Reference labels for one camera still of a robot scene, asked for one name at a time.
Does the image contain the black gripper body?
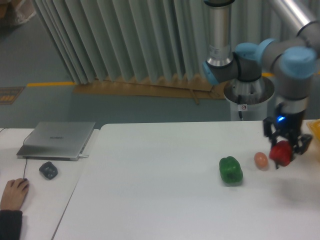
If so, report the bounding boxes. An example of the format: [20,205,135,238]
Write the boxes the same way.
[274,104,305,143]

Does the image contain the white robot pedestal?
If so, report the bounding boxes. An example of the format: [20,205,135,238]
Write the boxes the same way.
[223,76,275,121]

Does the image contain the red bell pepper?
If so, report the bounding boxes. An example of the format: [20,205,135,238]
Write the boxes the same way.
[269,140,292,169]

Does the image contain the silver laptop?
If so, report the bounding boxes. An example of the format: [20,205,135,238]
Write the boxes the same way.
[16,121,96,161]

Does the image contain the brown cardboard sheet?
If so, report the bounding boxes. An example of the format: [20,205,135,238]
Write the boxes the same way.
[73,73,226,105]

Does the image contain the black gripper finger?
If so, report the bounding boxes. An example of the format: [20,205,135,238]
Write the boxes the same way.
[263,116,279,151]
[289,134,313,162]

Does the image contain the yellow plastic basket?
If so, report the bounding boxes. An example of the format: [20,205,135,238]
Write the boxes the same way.
[306,119,320,144]

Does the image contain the cardboard box with plastic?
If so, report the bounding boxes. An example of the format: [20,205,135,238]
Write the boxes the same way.
[0,0,36,28]

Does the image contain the green bell pepper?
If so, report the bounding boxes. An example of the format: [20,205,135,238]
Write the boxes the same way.
[219,156,243,185]

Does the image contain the person's hand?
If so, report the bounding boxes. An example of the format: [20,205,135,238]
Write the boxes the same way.
[0,178,29,211]

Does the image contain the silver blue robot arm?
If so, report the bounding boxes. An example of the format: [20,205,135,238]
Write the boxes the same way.
[202,0,320,167]

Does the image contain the brown egg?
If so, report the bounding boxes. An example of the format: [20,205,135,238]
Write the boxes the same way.
[254,152,269,170]

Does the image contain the white laptop cable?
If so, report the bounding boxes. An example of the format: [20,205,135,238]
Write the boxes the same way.
[79,129,97,159]

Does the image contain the grey-green folding curtain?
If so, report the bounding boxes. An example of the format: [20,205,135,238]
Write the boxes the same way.
[30,0,320,84]

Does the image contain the black small controller device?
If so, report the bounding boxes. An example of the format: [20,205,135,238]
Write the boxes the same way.
[39,161,58,180]

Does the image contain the black mouse cable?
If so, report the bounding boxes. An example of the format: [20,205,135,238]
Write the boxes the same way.
[0,127,37,180]

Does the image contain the dark sleeved forearm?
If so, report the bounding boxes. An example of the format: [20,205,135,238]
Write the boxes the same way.
[0,210,23,240]

